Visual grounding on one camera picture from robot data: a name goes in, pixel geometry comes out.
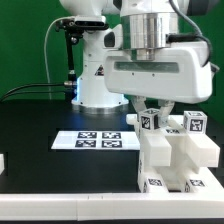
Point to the white L-shaped fence frame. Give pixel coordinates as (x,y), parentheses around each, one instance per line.
(117,206)

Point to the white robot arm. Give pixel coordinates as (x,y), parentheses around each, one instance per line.
(149,25)

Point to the small white tagged cube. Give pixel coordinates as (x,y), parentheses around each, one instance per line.
(195,122)

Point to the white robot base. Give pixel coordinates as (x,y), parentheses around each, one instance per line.
(92,95)

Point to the white part at left edge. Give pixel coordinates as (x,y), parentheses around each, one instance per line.
(1,163)

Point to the long white chair back part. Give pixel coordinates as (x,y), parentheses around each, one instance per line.
(154,146)

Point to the white chair seat part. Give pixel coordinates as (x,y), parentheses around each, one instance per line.
(174,179)

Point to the black camera on stand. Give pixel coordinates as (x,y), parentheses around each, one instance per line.
(74,28)

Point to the white tagged chair part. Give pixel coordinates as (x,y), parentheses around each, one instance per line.
(196,148)

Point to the paper sheet with tags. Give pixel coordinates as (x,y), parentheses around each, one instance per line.
(96,140)

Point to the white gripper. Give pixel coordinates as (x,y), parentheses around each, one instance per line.
(176,74)

